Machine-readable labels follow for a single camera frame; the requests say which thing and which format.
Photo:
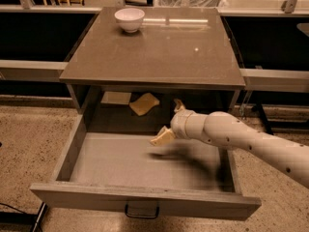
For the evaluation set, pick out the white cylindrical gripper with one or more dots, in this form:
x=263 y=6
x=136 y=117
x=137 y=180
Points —
x=178 y=123

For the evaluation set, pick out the yellow sponge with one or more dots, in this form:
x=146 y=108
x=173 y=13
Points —
x=144 y=104

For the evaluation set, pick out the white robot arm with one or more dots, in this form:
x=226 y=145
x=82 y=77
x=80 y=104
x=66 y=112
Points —
x=222 y=129

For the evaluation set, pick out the open grey top drawer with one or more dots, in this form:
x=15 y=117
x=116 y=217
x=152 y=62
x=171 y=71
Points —
x=104 y=171

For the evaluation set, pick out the grey counter cabinet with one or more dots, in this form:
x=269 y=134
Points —
x=177 y=53

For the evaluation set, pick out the black stand leg right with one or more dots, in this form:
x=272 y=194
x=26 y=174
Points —
x=260 y=110

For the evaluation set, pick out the white ceramic bowl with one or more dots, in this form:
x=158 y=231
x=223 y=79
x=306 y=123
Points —
x=129 y=19

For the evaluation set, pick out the black stand base left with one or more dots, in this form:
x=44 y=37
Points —
x=16 y=216

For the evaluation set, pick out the black drawer handle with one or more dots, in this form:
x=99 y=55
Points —
x=141 y=212

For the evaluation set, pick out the grey metal rail frame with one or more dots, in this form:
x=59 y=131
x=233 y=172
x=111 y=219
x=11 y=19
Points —
x=259 y=79

